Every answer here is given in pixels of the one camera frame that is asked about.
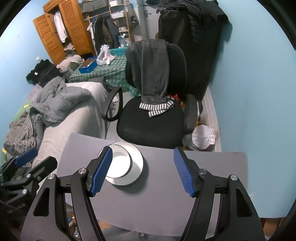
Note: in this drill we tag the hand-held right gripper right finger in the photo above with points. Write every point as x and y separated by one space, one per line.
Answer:
183 171

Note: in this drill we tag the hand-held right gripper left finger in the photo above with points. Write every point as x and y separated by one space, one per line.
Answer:
101 173

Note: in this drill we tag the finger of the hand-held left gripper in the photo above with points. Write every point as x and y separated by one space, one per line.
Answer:
26 157
44 168

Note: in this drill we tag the striped cloth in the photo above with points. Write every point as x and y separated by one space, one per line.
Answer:
20 134

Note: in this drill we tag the white bin bag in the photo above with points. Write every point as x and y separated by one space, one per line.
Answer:
203 136

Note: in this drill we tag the green cloth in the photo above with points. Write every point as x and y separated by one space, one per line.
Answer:
22 111

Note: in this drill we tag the black office chair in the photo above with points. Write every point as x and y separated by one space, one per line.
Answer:
150 125

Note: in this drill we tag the grey bed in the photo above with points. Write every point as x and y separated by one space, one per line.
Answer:
76 120

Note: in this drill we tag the grey puffy duvet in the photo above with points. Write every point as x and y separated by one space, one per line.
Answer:
62 99

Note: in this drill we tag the black clothes pile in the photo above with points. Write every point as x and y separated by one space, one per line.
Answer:
44 71

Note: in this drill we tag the green checkered tablecloth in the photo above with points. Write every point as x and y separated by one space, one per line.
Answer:
111 71

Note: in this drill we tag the beige clothes pile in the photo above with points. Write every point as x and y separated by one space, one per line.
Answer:
69 62

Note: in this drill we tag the grey sweater with striped cuffs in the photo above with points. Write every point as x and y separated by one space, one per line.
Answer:
148 69

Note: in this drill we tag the blue flat box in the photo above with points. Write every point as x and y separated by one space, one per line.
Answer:
89 66

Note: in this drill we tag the white plastic bag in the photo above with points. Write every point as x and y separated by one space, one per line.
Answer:
104 55

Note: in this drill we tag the teal plastic crate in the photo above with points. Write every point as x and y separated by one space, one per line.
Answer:
119 52

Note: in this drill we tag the black hanging jacket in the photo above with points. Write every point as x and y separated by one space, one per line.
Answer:
189 46

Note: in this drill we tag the white hanging shirt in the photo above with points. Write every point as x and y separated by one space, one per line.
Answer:
60 27

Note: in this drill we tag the orange wooden wardrobe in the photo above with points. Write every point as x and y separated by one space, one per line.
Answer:
76 30

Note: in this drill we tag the dark hanging clothes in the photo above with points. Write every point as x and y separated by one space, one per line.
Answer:
104 32

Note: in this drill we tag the grey door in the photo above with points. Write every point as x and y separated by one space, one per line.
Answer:
148 20

